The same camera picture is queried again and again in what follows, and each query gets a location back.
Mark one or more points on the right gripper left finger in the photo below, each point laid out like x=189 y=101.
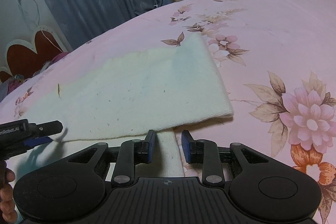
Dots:
x=129 y=154

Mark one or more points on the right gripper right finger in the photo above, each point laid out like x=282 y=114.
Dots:
x=206 y=153

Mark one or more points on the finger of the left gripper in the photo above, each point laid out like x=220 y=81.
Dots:
x=32 y=143
x=49 y=128

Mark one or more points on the person's left hand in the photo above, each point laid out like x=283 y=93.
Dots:
x=7 y=202

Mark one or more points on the white knitted cloth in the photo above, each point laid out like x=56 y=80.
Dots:
x=159 y=89

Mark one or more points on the pink floral bed sheet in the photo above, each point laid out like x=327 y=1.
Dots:
x=277 y=61

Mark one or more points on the pile of colourful clothes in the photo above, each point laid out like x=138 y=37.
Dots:
x=14 y=82

